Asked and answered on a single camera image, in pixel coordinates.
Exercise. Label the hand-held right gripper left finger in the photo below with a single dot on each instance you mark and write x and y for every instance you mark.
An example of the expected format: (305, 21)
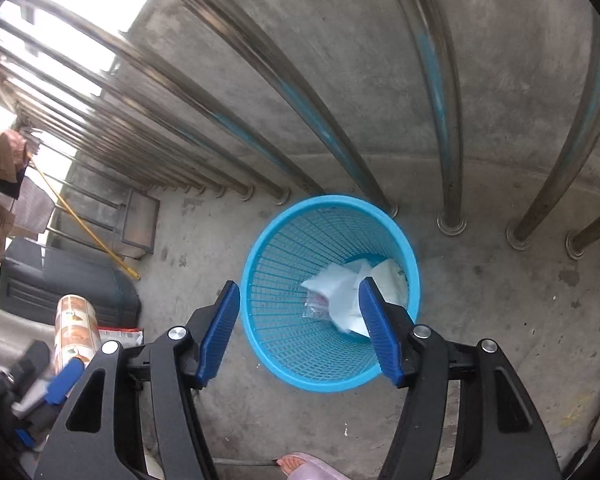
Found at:
(220, 330)

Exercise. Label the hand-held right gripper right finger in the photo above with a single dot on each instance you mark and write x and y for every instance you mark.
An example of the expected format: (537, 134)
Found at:
(380, 330)

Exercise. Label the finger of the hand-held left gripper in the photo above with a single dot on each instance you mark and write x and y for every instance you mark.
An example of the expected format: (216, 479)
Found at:
(24, 437)
(62, 382)

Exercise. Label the orange brown snack packet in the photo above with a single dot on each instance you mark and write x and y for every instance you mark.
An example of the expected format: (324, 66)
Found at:
(75, 325)

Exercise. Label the white plastic bag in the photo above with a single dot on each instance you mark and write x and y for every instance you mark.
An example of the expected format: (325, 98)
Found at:
(340, 285)

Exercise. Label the blue plastic mesh basket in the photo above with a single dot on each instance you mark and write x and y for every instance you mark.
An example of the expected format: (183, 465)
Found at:
(280, 260)

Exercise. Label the clear plastic wrapper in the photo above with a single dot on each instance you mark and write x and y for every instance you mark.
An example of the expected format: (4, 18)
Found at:
(317, 308)

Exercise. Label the red white flat wrapper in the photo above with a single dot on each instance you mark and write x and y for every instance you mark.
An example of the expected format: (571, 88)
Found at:
(122, 335)

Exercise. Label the dark grey plastic bin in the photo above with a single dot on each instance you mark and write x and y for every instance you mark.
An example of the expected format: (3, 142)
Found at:
(65, 280)

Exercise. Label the metal dustpan box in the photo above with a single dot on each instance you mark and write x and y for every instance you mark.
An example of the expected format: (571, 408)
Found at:
(140, 225)

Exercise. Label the person's foot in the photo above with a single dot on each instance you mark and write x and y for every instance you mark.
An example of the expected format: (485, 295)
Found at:
(287, 462)

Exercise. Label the pink slipper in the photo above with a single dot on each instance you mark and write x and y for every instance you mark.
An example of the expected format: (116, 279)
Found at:
(325, 470)

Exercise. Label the grey checked cloth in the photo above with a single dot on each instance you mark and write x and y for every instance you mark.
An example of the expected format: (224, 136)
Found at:
(32, 205)

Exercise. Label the brown cardboard pile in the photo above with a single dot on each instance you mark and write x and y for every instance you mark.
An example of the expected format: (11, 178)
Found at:
(0, 160)

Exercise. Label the steel railing bars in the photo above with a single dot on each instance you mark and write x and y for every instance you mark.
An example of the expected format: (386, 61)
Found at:
(445, 85)

